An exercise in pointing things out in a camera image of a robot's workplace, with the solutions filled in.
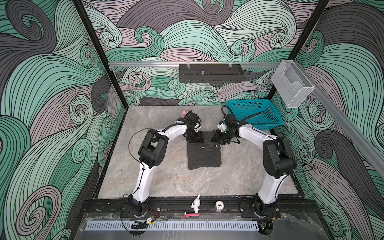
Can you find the aluminium right rail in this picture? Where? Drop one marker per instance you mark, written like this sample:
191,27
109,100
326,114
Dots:
331,97

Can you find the teal plastic basket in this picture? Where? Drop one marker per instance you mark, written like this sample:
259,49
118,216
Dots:
260,113

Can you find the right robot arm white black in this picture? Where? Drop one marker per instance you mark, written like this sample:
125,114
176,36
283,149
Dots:
278,159

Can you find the clear acrylic wall holder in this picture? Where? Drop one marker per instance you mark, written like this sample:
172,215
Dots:
292,83

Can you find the black perforated wall tray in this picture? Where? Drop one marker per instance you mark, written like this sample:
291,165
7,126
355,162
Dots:
214,74

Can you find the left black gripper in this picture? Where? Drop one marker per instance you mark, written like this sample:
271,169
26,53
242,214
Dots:
198,139

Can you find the small white patterned jar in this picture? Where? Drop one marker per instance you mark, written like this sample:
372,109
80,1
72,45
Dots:
219,206

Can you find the pink flat base piece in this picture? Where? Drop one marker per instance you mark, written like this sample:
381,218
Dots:
194,215

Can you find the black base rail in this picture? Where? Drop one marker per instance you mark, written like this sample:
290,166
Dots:
244,206

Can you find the aluminium back rail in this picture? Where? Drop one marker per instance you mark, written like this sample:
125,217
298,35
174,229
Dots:
166,64

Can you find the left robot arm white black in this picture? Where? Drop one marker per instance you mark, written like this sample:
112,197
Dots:
153,151

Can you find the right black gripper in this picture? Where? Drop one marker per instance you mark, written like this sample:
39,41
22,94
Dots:
218,138

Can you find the white slotted cable duct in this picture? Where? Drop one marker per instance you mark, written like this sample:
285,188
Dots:
194,225

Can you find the white rabbit figurine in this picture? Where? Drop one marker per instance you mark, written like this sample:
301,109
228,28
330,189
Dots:
196,204

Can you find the pink toy figure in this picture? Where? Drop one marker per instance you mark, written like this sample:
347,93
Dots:
184,114

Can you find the dark pinstriped long sleeve shirt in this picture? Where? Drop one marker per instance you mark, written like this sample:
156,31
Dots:
204,155

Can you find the aluminium rail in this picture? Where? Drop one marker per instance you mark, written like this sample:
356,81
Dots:
331,97
166,64

